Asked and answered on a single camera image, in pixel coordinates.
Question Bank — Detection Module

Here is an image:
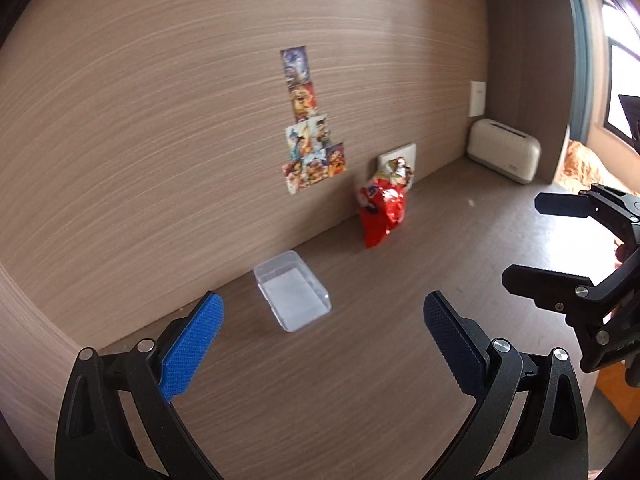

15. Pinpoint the window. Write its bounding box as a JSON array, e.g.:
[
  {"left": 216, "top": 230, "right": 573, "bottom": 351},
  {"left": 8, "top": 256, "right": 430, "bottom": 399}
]
[{"left": 602, "top": 0, "right": 640, "bottom": 153}]

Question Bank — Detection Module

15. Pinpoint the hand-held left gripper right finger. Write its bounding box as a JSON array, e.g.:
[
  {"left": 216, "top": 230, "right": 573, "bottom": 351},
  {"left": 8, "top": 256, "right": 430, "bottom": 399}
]
[{"left": 420, "top": 290, "right": 590, "bottom": 480}]

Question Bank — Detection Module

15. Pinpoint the clear plastic box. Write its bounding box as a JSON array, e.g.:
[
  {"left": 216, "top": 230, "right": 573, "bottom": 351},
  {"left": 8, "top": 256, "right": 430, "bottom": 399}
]
[{"left": 253, "top": 251, "right": 333, "bottom": 334}]

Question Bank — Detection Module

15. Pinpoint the white toaster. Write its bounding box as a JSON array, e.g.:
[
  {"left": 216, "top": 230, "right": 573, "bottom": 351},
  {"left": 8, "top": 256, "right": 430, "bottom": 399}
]
[{"left": 466, "top": 118, "right": 543, "bottom": 185}]

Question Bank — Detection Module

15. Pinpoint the printed snack packet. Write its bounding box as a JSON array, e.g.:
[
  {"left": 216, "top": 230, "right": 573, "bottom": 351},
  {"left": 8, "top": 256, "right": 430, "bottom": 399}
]
[{"left": 378, "top": 156, "right": 416, "bottom": 194}]

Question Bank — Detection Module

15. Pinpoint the teal curtain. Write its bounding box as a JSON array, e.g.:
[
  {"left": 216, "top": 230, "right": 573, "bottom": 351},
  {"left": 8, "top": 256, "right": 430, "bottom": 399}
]
[{"left": 564, "top": 0, "right": 610, "bottom": 137}]

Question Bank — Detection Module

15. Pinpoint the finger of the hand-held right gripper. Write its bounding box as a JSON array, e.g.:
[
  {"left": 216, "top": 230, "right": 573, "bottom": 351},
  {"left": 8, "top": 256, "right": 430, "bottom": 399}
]
[
  {"left": 502, "top": 245, "right": 640, "bottom": 333},
  {"left": 534, "top": 183, "right": 640, "bottom": 243}
]

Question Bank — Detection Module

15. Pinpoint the red snack bag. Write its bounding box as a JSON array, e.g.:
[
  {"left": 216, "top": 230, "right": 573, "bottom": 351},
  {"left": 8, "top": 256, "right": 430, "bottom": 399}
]
[{"left": 358, "top": 175, "right": 407, "bottom": 250}]

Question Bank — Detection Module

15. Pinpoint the cluster of cartoon wall stickers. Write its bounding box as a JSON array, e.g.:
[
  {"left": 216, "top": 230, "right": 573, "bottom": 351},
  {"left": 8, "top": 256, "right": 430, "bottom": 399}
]
[{"left": 280, "top": 46, "right": 347, "bottom": 195}]

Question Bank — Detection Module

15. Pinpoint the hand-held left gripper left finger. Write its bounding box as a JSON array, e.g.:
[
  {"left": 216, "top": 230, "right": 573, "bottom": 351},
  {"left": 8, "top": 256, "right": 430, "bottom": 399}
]
[{"left": 55, "top": 290, "right": 226, "bottom": 480}]

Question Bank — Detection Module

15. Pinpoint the orange bedspread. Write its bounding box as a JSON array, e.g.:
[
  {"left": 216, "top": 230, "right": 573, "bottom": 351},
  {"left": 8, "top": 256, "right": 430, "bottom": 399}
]
[{"left": 557, "top": 140, "right": 640, "bottom": 197}]

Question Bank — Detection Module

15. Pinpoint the white wall socket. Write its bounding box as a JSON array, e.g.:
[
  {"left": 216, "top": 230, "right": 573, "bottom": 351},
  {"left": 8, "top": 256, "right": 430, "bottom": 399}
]
[
  {"left": 377, "top": 143, "right": 418, "bottom": 182},
  {"left": 468, "top": 80, "right": 487, "bottom": 119}
]

